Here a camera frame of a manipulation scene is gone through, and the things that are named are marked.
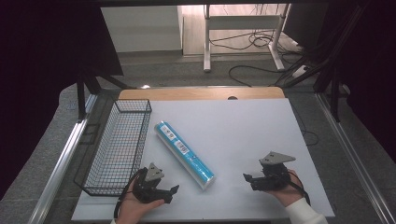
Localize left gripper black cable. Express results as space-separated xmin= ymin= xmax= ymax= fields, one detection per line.
xmin=113 ymin=168 xmax=148 ymax=219

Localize person's right hand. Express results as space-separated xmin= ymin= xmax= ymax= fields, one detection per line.
xmin=266 ymin=169 xmax=305 ymax=208

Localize person's left hand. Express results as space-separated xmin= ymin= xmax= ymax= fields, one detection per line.
xmin=115 ymin=181 xmax=165 ymax=224

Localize dark curtain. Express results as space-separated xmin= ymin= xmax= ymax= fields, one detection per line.
xmin=314 ymin=0 xmax=396 ymax=155
xmin=0 ymin=0 xmax=124 ymax=200

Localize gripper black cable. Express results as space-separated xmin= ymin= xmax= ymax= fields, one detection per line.
xmin=287 ymin=170 xmax=312 ymax=206
xmin=113 ymin=168 xmax=148 ymax=219

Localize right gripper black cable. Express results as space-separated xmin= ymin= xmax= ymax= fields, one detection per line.
xmin=287 ymin=170 xmax=312 ymax=206

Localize black wire basket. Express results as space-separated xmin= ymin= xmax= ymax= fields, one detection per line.
xmin=73 ymin=98 xmax=153 ymax=198

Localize black metal stand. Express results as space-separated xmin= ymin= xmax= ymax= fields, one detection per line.
xmin=281 ymin=3 xmax=368 ymax=123
xmin=75 ymin=69 xmax=134 ymax=120

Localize white metal desk frame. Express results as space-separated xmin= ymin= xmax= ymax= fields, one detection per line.
xmin=203 ymin=3 xmax=292 ymax=74

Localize silver aluminium rail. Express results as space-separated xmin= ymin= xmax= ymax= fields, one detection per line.
xmin=27 ymin=92 xmax=98 ymax=224
xmin=315 ymin=91 xmax=396 ymax=224

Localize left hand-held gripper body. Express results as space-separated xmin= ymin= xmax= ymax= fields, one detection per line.
xmin=134 ymin=161 xmax=169 ymax=204

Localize white power strip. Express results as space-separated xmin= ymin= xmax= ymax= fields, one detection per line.
xmin=291 ymin=64 xmax=312 ymax=79

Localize blue wrapped roll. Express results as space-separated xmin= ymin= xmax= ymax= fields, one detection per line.
xmin=154 ymin=120 xmax=217 ymax=191

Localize thin black table cable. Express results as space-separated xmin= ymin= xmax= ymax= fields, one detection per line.
xmin=290 ymin=102 xmax=320 ymax=147

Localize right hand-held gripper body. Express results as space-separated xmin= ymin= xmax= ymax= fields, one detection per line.
xmin=258 ymin=151 xmax=297 ymax=191

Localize black floor cables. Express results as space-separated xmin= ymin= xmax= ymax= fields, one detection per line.
xmin=208 ymin=29 xmax=309 ymax=88

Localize white cabinet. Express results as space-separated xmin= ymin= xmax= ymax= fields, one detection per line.
xmin=100 ymin=5 xmax=185 ymax=54

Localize white table cover sheet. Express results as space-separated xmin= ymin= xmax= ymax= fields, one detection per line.
xmin=71 ymin=98 xmax=336 ymax=222

